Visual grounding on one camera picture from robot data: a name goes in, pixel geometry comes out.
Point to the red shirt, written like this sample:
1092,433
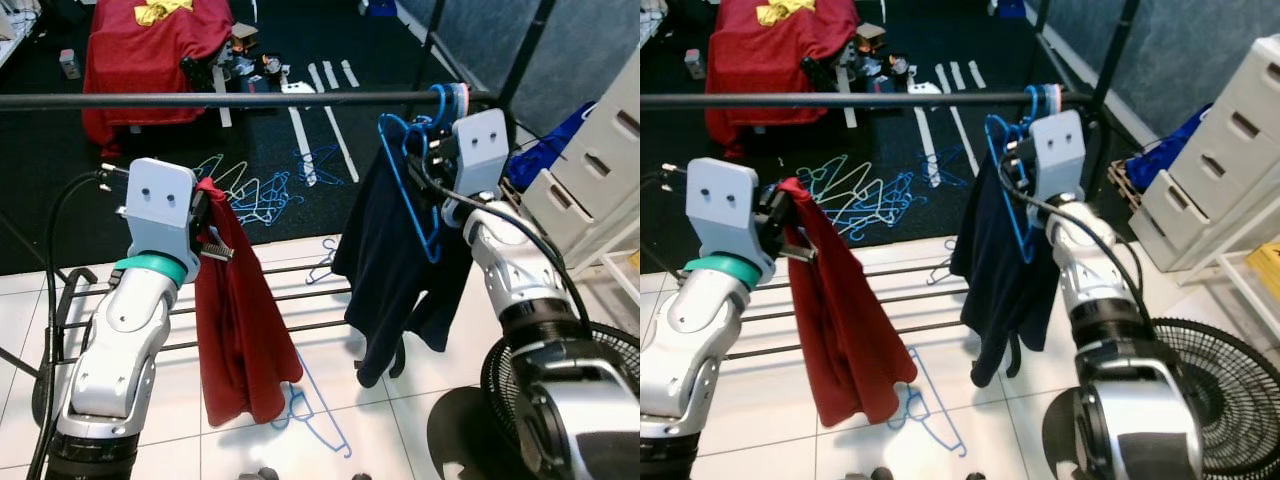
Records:
240,330
850,340

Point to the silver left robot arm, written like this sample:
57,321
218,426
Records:
110,350
690,360

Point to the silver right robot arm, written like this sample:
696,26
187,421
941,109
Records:
1100,290
520,290

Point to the pink plastic hanger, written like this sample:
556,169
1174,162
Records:
1050,100
460,100

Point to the blue plastic hanger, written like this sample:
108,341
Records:
1030,95
440,95

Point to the long white strip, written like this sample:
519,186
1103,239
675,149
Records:
926,145
340,145
301,145
964,140

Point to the blue cloth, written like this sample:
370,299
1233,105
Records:
1165,160
545,160

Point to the black floor mat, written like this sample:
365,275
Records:
60,200
690,130

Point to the black clothes rack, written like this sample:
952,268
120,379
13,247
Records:
250,100
850,100

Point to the black studded sole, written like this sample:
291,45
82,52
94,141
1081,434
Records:
822,75
198,75

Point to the blue box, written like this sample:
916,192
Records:
1007,8
380,7

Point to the black equipment box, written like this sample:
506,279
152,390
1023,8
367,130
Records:
258,82
880,82

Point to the white drawer unit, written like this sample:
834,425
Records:
1210,180
590,200

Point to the red flag cloth yellow star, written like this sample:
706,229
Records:
770,70
140,70

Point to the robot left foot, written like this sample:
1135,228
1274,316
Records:
258,474
870,475

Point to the white shelf unit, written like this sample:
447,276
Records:
10,30

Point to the black floor fan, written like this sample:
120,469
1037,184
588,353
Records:
1230,390
460,440

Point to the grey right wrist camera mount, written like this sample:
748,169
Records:
480,150
1058,150

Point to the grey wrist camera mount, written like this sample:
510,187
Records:
725,205
480,150
1058,150
160,205

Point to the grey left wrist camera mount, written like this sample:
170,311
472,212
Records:
725,205
160,205

